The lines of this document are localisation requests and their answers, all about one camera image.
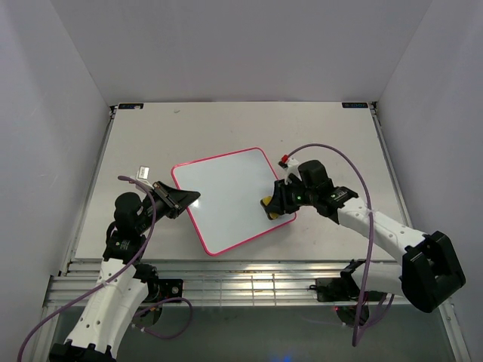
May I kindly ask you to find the aluminium extrusion frame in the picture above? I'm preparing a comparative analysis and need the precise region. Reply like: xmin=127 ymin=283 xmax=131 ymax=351
xmin=41 ymin=101 xmax=471 ymax=362

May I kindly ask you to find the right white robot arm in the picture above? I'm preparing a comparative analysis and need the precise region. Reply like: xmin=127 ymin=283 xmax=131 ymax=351
xmin=260 ymin=158 xmax=466 ymax=313

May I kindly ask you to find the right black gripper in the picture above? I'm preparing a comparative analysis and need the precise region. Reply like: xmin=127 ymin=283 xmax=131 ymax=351
xmin=266 ymin=176 xmax=317 ymax=216

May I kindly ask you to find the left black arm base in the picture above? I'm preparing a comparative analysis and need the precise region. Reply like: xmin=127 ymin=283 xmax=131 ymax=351
xmin=133 ymin=263 xmax=183 ymax=327

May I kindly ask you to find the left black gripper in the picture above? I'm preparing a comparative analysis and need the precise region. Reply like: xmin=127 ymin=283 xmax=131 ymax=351
xmin=136 ymin=180 xmax=201 ymax=234

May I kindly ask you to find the left blue corner label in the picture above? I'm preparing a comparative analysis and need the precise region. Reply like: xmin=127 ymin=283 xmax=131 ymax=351
xmin=118 ymin=103 xmax=144 ymax=110

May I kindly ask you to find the pink framed whiteboard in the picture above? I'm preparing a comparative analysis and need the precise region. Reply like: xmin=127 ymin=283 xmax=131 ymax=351
xmin=171 ymin=147 xmax=297 ymax=256

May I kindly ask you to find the blue corner label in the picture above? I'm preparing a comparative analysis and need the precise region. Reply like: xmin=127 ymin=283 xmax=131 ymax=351
xmin=341 ymin=102 xmax=369 ymax=109
xmin=118 ymin=103 xmax=144 ymax=110

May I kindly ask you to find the right blue corner label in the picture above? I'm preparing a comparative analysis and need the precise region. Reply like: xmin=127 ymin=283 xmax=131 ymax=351
xmin=341 ymin=102 xmax=369 ymax=109

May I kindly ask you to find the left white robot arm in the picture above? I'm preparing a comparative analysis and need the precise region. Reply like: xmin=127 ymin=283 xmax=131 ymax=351
xmin=48 ymin=181 xmax=201 ymax=361

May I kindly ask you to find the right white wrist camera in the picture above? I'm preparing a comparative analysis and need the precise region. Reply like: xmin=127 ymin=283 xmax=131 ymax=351
xmin=278 ymin=155 xmax=301 ymax=185

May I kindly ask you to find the yellow bone-shaped eraser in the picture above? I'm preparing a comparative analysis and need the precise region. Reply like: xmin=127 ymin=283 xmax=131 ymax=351
xmin=260 ymin=196 xmax=281 ymax=220

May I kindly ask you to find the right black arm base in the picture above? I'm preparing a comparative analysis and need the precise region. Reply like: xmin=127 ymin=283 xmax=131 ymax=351
xmin=309 ymin=259 xmax=365 ymax=327

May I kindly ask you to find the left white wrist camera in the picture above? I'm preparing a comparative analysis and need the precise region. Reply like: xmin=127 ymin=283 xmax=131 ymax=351
xmin=135 ymin=166 xmax=152 ymax=188

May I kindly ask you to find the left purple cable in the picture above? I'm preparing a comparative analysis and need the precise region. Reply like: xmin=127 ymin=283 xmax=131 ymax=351
xmin=17 ymin=174 xmax=194 ymax=359

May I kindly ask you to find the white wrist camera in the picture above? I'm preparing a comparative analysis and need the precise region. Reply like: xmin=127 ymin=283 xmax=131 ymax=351
xmin=278 ymin=155 xmax=301 ymax=185
xmin=135 ymin=166 xmax=152 ymax=188

